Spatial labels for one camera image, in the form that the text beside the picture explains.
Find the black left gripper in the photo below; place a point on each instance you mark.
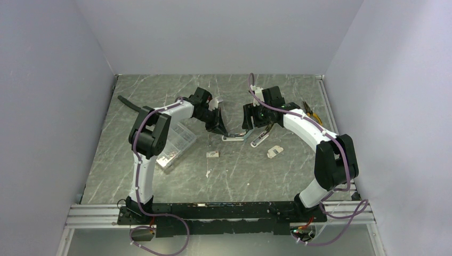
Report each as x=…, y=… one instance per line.
x=217, y=125

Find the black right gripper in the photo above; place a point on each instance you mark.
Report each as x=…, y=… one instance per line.
x=249, y=110

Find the white staple box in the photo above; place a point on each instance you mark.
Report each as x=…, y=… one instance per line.
x=213, y=154

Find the white staple box tray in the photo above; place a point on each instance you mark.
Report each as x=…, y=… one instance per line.
x=274, y=151

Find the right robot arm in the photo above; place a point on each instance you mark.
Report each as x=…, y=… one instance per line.
x=335, y=157

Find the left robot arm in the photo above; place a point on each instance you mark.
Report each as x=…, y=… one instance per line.
x=148, y=138

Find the clear plastic screw organizer box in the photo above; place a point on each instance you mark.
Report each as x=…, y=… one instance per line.
x=179, y=139

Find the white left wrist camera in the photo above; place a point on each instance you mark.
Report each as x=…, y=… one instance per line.
x=215, y=103

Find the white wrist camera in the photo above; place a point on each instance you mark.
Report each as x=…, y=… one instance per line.
x=215, y=103
x=258, y=95

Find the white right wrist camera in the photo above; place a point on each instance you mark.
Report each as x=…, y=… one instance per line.
x=258, y=95

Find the yellow handled pliers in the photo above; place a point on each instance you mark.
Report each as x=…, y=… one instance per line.
x=311, y=113

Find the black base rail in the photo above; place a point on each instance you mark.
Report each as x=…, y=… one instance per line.
x=278, y=218

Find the aluminium frame profile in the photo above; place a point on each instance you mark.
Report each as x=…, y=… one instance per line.
x=98, y=216

